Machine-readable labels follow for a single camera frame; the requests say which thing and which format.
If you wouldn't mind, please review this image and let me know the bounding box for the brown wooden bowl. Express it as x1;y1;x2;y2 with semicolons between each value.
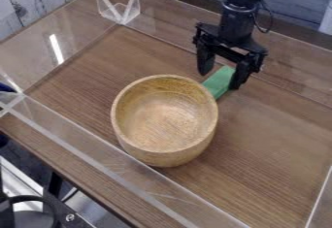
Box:
109;74;218;168

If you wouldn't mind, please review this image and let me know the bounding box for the black cable loop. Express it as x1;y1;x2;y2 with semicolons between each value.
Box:
0;194;62;228

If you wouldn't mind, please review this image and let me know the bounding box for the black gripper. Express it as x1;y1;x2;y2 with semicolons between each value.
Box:
192;2;267;90

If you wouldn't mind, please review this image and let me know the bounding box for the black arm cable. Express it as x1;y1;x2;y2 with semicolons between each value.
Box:
253;0;274;34

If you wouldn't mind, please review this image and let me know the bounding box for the black metal bracket with screw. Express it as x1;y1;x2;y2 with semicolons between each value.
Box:
42;192;96;228

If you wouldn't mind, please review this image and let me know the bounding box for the clear acrylic tray enclosure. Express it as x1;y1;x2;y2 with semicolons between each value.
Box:
0;0;332;228

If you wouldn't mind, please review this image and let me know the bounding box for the black table leg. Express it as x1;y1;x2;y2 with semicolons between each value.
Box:
48;173;62;198

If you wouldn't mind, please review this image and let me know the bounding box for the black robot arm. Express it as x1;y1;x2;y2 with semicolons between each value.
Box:
192;0;270;90

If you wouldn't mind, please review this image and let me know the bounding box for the green rectangular block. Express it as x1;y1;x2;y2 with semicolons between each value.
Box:
202;66;234;100

